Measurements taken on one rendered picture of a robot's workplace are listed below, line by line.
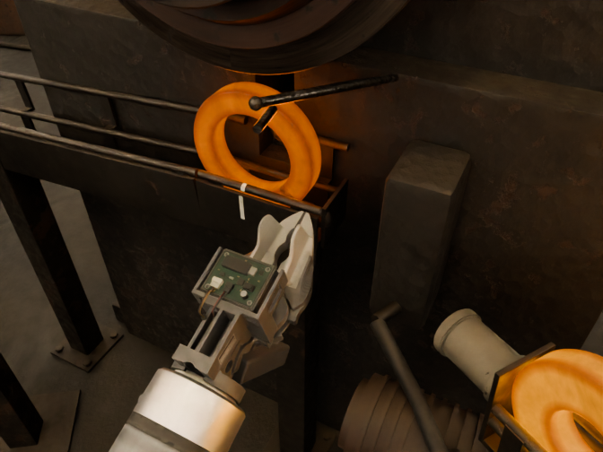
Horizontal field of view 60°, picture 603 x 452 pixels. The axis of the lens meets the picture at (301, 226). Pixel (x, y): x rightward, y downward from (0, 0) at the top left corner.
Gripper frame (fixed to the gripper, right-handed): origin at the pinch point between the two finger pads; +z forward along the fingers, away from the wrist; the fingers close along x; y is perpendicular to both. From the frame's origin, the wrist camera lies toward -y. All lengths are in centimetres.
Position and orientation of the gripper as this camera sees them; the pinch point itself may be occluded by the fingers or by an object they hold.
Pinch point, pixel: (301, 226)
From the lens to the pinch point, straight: 58.4
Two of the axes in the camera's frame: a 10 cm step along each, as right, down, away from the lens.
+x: -8.9, -2.9, 3.4
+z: 4.3, -7.9, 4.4
